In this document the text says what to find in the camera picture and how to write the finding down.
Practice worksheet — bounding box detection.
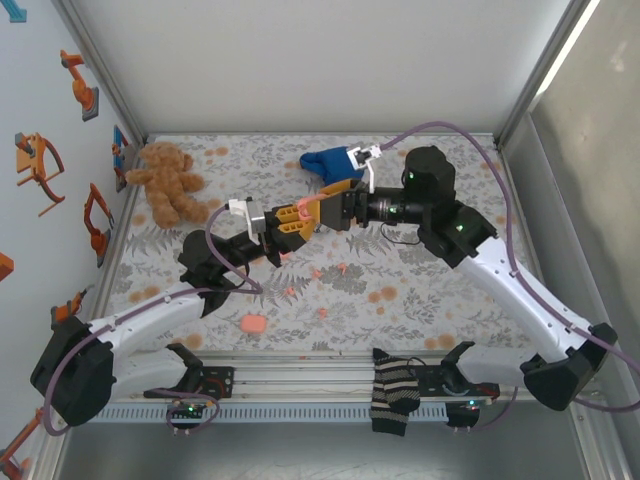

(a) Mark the aluminium frame post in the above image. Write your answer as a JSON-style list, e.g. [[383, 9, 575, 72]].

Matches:
[[49, 0, 150, 149], [492, 0, 604, 149]]

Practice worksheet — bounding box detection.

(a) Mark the thin aluminium rear rail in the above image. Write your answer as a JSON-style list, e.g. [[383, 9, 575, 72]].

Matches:
[[143, 130, 501, 139]]

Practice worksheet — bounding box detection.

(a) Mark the black beige striped sock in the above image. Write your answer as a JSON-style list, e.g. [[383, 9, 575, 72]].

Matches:
[[368, 347, 422, 439]]

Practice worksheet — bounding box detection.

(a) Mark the white slotted cable duct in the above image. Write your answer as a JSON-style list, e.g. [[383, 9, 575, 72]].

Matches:
[[69, 402, 449, 425]]

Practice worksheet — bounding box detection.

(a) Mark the brown teddy bear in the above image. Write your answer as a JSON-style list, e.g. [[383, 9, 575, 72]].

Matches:
[[123, 141, 211, 230]]

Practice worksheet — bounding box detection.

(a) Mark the aluminium side rail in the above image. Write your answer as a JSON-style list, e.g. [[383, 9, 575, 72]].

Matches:
[[497, 142, 634, 480], [29, 142, 149, 480]]

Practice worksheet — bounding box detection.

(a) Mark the orange claw wall sticker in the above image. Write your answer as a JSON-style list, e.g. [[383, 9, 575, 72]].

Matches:
[[14, 132, 66, 217]]

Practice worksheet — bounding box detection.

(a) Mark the floral patterned table mat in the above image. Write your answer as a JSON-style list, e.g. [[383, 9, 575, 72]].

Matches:
[[107, 133, 534, 354]]

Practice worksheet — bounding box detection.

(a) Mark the blue orange wall sticker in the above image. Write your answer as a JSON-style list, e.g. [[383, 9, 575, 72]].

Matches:
[[112, 124, 132, 194]]

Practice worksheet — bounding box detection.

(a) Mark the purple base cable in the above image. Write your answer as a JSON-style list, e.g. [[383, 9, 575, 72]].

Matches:
[[144, 383, 221, 437], [446, 387, 517, 434]]

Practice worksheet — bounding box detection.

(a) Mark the blue fabric pouch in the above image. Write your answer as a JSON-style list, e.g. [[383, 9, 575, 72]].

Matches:
[[298, 146, 361, 186]]

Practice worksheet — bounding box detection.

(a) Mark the small controller circuit board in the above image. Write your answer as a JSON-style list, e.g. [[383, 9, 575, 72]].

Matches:
[[167, 399, 214, 419], [447, 397, 494, 416]]

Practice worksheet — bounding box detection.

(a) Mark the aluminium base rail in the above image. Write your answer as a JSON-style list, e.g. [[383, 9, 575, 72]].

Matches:
[[49, 349, 551, 404]]

